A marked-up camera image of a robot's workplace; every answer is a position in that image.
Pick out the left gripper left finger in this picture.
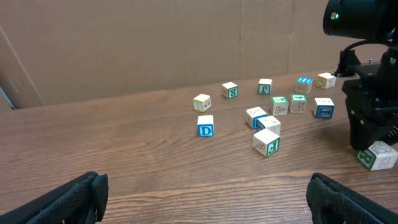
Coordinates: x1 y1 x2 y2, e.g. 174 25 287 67
1 171 109 224

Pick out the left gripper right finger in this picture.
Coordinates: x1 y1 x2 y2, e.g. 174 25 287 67
306 173 397 224

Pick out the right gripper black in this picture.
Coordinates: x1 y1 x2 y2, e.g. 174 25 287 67
342 63 397 151

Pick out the umbrella block blue side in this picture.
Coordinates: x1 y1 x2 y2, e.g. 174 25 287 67
313 98 335 119

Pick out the block green R number five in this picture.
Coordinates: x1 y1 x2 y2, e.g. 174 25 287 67
356 141 397 170

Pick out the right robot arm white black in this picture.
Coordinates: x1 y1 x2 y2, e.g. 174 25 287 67
323 0 397 151

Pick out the block yellow O side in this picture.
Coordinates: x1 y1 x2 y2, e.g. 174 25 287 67
316 72 336 89

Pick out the blue top block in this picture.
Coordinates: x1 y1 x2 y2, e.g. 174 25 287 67
295 77 313 95

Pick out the green top 4 block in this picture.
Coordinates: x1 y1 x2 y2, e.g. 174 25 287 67
289 94 307 113

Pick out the block green F side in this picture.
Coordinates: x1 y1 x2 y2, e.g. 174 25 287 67
252 129 280 157

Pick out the green top L block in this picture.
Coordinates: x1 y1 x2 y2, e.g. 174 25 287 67
271 96 289 116

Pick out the block plain centre lower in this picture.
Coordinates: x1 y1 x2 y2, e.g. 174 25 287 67
257 116 281 135

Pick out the block plain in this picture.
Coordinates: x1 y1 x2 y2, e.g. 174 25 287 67
193 94 211 113
257 116 281 135

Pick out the block green J side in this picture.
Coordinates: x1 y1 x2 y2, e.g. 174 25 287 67
257 78 272 95

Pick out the block blue side centre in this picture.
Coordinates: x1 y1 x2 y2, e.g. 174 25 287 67
246 106 267 129

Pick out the block green R side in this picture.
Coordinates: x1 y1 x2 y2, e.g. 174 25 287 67
222 82 239 99

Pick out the block blue D side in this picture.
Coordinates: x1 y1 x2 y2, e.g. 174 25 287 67
197 115 215 137

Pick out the block top left plain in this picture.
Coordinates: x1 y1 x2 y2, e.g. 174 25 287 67
193 94 211 113

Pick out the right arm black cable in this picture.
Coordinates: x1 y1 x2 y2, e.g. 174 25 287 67
337 39 392 75

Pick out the cardboard backdrop wall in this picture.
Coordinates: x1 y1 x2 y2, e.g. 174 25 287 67
1 0 352 108

